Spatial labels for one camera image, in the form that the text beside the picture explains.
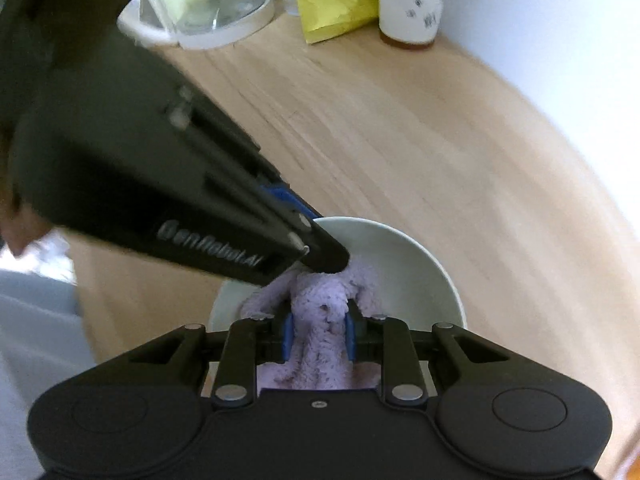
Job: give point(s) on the floral cup with red lid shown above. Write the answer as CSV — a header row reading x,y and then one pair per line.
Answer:
x,y
410,0

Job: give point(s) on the left hand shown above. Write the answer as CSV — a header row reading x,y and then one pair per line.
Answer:
x,y
20,224

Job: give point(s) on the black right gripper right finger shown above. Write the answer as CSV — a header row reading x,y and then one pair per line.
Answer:
x,y
387,342

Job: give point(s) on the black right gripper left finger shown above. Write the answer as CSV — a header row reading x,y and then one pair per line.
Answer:
x,y
240,350

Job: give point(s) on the purple fluffy cloth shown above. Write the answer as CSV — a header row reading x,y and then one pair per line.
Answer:
x,y
319,304

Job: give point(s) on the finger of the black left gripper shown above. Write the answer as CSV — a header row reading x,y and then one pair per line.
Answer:
x,y
243,228
194,110

